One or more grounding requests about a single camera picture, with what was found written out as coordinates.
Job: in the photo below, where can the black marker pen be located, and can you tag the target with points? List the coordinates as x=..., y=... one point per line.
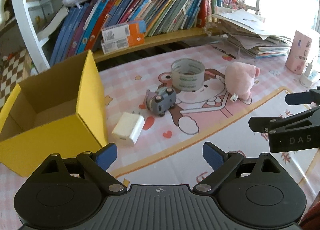
x=225, y=52

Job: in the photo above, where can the grey toy car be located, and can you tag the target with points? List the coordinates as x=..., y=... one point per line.
x=162, y=101

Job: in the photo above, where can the pink printed cup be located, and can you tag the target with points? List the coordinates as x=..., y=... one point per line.
x=297, y=52

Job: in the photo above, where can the white bookshelf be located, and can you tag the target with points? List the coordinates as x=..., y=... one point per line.
x=25, y=20

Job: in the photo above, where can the white wooden block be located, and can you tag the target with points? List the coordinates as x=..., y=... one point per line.
x=127, y=127

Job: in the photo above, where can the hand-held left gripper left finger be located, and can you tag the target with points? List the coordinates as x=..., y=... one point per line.
x=106, y=156

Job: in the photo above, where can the pink plush pig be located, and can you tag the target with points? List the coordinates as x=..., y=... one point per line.
x=238, y=77

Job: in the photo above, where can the pink printed table mat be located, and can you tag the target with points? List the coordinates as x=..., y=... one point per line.
x=155, y=167

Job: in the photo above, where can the orange white carton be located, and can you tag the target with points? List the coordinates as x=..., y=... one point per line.
x=117, y=31
x=117, y=45

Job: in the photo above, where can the clear tape roll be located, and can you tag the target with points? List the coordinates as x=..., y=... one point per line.
x=187, y=82

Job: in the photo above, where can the wooden chessboard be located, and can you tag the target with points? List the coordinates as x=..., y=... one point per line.
x=12, y=75

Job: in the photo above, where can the clear bead ornament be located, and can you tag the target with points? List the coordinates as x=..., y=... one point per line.
x=211, y=30

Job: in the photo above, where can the white charger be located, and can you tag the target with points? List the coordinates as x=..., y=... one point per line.
x=308, y=77

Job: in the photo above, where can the stack of papers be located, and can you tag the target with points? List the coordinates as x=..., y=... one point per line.
x=250, y=35

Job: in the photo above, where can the row of books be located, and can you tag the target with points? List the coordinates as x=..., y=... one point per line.
x=112, y=15

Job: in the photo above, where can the yellow cardboard box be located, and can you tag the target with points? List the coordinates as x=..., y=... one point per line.
x=50, y=140

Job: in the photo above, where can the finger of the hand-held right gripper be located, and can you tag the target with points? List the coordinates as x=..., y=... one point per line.
x=265, y=124
x=300, y=97

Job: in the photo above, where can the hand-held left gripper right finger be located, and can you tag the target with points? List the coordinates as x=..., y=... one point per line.
x=215, y=155

